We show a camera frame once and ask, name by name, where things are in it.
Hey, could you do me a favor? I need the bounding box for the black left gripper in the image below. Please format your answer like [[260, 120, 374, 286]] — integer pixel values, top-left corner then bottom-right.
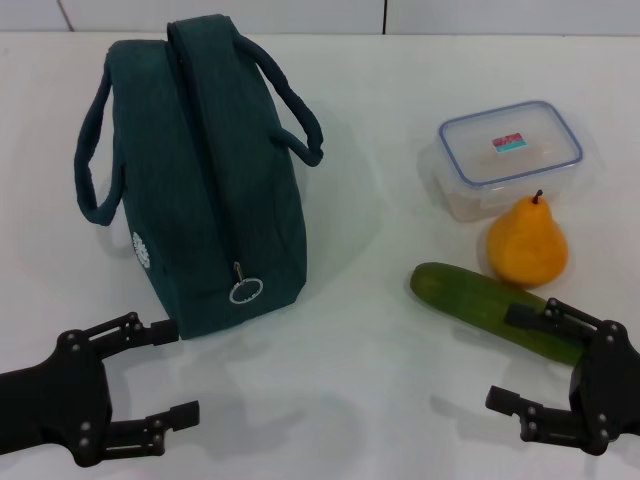
[[0, 312, 201, 469]]

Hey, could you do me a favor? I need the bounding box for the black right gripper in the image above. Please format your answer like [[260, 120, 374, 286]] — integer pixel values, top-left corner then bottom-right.
[[484, 297, 640, 457]]

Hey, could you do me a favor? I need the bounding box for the green cucumber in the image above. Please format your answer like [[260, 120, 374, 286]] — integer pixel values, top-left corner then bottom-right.
[[410, 261, 589, 365]]

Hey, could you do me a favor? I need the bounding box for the orange pear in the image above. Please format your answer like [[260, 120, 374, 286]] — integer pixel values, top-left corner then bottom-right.
[[487, 188, 570, 289]]

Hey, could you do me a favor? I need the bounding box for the dark teal insulated lunch bag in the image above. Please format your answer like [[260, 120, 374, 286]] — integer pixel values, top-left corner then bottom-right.
[[73, 14, 325, 341]]

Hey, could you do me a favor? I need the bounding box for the clear plastic box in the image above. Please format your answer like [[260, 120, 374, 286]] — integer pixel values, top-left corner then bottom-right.
[[418, 99, 585, 222]]

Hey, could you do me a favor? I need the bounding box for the silver zipper pull ring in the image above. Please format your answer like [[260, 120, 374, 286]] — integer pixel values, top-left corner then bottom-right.
[[228, 262, 265, 305]]

